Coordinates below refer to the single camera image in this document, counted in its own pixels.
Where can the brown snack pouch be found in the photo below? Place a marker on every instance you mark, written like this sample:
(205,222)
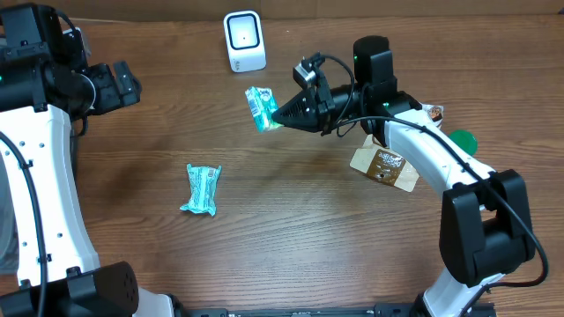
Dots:
(384,166)

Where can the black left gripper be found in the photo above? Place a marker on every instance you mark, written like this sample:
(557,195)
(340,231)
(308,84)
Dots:
(113,90)

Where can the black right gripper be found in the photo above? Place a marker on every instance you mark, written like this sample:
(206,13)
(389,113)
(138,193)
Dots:
(316,117)

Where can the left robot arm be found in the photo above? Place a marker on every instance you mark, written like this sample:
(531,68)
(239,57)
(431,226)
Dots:
(46,85)

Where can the white barcode scanner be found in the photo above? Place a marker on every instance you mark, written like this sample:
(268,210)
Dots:
(244,41)

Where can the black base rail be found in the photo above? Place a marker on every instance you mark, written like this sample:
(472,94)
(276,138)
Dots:
(299,312)

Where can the grey plastic basket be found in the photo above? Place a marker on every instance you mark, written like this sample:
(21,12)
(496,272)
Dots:
(9,240)

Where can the teal snack bar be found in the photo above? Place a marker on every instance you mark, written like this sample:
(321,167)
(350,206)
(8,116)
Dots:
(203,182)

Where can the teal tissue pack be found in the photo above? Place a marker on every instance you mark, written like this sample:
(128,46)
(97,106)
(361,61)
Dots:
(262,105)

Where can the green capped bottle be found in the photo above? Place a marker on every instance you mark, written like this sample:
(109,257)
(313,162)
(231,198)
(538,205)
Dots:
(465,140)

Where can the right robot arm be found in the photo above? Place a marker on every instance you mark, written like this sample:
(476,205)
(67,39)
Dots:
(486,231)

